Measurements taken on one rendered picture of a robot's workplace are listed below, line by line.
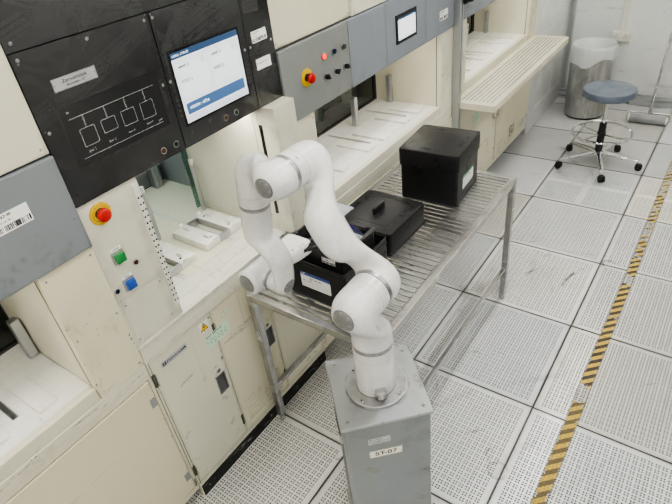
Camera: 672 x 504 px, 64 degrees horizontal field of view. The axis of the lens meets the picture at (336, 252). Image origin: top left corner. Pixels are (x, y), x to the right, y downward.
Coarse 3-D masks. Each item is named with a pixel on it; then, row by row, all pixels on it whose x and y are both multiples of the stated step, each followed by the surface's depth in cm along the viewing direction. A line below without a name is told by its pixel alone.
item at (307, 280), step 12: (360, 228) 207; (384, 240) 200; (384, 252) 203; (300, 264) 196; (312, 264) 192; (300, 276) 200; (312, 276) 195; (324, 276) 191; (336, 276) 187; (348, 276) 186; (300, 288) 204; (312, 288) 199; (324, 288) 195; (336, 288) 190; (324, 300) 199
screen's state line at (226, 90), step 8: (240, 80) 180; (224, 88) 176; (232, 88) 178; (240, 88) 181; (208, 96) 171; (216, 96) 174; (224, 96) 176; (192, 104) 167; (200, 104) 169; (208, 104) 172; (192, 112) 167
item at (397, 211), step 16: (368, 192) 244; (368, 208) 232; (384, 208) 231; (400, 208) 230; (416, 208) 228; (352, 224) 224; (368, 224) 222; (384, 224) 221; (400, 224) 220; (416, 224) 231; (400, 240) 222
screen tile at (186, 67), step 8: (176, 64) 158; (184, 64) 160; (192, 64) 163; (200, 64) 165; (184, 72) 161; (192, 72) 164; (208, 72) 168; (200, 80) 167; (208, 80) 169; (184, 88) 163; (192, 88) 165; (200, 88) 168; (208, 88) 170; (184, 96) 163; (192, 96) 166
